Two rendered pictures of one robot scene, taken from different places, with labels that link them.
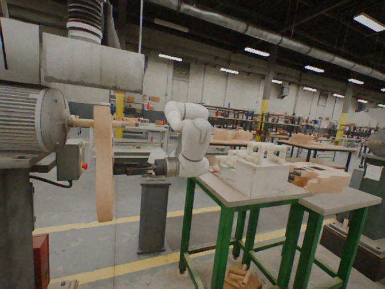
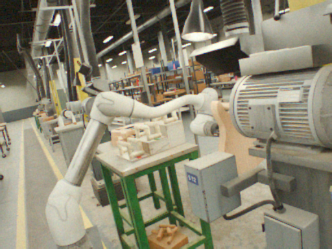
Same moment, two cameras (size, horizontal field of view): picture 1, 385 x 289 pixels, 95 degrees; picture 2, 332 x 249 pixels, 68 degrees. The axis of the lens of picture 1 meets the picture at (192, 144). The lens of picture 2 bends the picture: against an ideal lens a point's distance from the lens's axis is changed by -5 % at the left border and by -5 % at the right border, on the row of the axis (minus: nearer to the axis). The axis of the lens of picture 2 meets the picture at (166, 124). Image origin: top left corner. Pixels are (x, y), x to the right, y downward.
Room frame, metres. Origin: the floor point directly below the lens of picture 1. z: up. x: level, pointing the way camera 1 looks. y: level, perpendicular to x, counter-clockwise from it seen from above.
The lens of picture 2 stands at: (1.15, 1.52, 1.42)
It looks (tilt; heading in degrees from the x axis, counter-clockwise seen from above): 10 degrees down; 265
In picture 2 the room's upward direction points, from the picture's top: 11 degrees counter-clockwise
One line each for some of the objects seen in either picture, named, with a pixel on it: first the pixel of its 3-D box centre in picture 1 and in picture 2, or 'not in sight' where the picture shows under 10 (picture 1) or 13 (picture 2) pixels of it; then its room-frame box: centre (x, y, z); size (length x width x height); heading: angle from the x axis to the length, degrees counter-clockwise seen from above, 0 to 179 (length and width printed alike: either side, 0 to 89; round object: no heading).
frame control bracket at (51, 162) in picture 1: (50, 163); (244, 181); (0.85, 0.70, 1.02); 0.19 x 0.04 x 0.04; 23
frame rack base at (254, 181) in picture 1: (260, 176); (166, 133); (0.99, -0.42, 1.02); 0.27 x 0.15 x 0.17; 117
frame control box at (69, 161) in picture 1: (55, 165); (233, 194); (0.90, 0.72, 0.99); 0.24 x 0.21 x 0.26; 113
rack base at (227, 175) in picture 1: (242, 174); (150, 143); (1.13, -0.35, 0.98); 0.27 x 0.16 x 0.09; 117
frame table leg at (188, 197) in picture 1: (187, 224); (142, 237); (1.31, -0.02, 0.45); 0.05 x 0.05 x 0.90; 23
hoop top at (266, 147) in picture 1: (272, 148); not in sight; (0.95, -0.44, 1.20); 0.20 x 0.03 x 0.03; 116
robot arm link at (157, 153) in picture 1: (157, 161); (64, 216); (1.63, 0.31, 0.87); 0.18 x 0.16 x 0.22; 109
